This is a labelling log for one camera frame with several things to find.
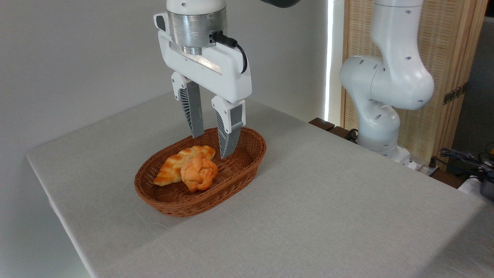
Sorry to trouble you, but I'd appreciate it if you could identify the dark wooden bench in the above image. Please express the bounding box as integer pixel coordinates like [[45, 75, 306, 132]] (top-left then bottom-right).
[[309, 118, 359, 144]]

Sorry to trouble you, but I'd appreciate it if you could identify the grey tablecloth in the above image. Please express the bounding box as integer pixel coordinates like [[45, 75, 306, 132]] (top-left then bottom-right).
[[26, 87, 494, 278]]

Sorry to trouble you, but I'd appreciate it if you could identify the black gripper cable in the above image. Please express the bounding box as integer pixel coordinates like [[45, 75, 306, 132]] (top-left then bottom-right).
[[211, 31, 248, 75]]

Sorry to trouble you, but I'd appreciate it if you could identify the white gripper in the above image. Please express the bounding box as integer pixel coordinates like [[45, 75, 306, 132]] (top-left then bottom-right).
[[154, 12, 252, 159]]

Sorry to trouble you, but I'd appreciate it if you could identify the brown wicker basket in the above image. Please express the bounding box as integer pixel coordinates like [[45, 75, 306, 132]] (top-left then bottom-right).
[[134, 126, 267, 217]]

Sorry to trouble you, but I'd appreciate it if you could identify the long braided bread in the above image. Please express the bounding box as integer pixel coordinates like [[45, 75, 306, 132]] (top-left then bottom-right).
[[154, 145, 216, 187]]

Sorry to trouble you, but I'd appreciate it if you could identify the bamboo folding screen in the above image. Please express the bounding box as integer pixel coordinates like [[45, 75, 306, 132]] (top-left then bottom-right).
[[342, 0, 489, 171]]

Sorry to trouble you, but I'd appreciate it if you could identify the dark metal screen hinge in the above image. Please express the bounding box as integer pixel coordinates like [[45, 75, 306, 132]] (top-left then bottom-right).
[[443, 83, 468, 105]]

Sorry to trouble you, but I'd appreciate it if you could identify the silver aluminium wrist flange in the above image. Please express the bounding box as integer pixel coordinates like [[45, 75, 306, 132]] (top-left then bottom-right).
[[167, 7, 228, 56]]

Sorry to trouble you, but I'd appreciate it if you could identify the tangled dark cable bundle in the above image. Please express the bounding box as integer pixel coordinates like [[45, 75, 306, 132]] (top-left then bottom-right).
[[429, 144, 494, 183]]

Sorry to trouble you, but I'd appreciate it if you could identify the round knotted bread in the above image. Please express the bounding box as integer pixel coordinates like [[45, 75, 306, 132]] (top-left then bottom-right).
[[181, 155, 219, 193]]

